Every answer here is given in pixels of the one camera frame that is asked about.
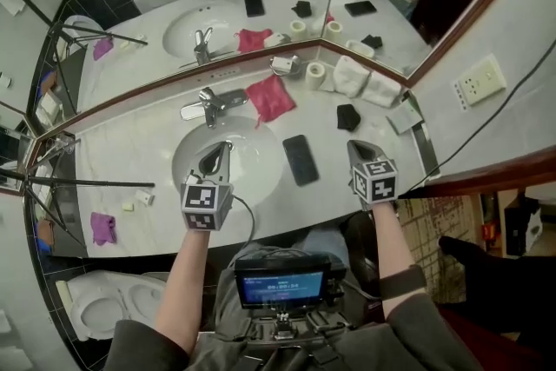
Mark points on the long black tray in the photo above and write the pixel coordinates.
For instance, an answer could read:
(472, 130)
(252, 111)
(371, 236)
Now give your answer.
(425, 143)

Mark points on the dark wooden door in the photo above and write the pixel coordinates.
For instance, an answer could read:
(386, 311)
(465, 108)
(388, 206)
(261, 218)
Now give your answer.
(499, 295)

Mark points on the white sink basin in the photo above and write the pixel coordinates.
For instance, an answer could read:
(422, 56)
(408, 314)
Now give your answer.
(256, 169)

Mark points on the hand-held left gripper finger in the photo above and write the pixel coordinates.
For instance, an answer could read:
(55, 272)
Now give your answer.
(206, 165)
(225, 167)

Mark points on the small white box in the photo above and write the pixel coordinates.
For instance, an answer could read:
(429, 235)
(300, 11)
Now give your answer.
(144, 197)

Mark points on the orange blue bag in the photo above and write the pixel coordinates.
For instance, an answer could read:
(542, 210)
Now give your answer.
(45, 232)

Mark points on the white green sign card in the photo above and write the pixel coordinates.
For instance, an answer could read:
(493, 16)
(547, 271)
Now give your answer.
(404, 117)

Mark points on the red cloth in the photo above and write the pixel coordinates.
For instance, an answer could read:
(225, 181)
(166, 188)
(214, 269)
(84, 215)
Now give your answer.
(271, 100)

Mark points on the large wood-framed mirror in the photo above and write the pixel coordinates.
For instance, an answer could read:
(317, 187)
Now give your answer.
(130, 56)

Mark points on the small cream bar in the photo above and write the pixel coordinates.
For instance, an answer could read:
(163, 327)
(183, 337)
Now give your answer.
(127, 207)

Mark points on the purple cloth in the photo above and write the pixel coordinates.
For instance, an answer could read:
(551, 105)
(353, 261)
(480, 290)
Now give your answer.
(103, 228)

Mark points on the metal soap dish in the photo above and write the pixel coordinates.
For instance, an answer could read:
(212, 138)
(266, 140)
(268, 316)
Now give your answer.
(296, 64)

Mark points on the person's blue jeans legs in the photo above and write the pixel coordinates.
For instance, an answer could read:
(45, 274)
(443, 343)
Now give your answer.
(321, 241)

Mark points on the black tripod stand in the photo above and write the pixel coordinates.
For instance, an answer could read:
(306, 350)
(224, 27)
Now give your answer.
(87, 183)

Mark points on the toilet paper roll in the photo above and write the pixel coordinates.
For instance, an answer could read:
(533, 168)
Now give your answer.
(315, 76)

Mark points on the white soap block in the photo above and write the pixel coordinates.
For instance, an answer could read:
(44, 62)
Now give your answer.
(282, 64)

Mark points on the narrow wood-framed mirror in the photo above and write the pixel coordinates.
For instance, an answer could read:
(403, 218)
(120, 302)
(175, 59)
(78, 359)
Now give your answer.
(391, 35)

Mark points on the white toilet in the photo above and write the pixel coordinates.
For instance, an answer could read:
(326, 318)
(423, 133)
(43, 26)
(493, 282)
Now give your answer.
(100, 304)

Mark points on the black smartphone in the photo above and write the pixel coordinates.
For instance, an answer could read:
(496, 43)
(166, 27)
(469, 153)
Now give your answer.
(300, 160)

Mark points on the chest-mounted screen device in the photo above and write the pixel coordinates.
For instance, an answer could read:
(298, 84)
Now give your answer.
(282, 284)

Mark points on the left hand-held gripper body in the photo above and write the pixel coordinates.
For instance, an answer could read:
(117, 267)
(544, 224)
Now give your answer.
(202, 204)

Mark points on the person's left forearm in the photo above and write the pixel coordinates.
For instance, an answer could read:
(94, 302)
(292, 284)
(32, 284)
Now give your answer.
(182, 291)

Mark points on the chrome faucet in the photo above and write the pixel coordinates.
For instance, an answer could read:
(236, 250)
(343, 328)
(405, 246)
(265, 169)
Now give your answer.
(213, 104)

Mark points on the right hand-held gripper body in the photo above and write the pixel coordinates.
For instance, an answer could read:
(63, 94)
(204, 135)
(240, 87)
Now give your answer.
(375, 184)

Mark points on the dark wooden door frame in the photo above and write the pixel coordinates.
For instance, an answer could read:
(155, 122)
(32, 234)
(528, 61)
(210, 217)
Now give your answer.
(491, 174)

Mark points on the black armband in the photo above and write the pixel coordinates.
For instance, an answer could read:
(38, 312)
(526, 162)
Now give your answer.
(401, 282)

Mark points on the person's right forearm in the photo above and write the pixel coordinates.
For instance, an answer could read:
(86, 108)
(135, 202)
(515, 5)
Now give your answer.
(393, 239)

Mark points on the red carton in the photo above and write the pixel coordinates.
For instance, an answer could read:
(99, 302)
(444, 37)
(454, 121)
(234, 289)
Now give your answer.
(489, 230)

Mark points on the cream paper roll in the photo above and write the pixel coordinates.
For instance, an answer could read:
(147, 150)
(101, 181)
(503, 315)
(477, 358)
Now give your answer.
(64, 292)

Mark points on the person's dark shirt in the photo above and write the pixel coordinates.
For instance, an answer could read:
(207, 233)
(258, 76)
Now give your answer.
(425, 334)

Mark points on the white folded towel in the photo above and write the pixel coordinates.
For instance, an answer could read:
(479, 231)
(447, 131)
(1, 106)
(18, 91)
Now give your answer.
(382, 90)
(349, 76)

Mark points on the black cardboard box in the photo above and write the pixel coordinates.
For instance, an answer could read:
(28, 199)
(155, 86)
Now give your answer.
(519, 226)

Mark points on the white wall power socket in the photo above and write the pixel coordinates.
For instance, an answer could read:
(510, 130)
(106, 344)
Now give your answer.
(480, 81)

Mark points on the clear glass tumbler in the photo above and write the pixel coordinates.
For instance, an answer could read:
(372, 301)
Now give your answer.
(65, 142)

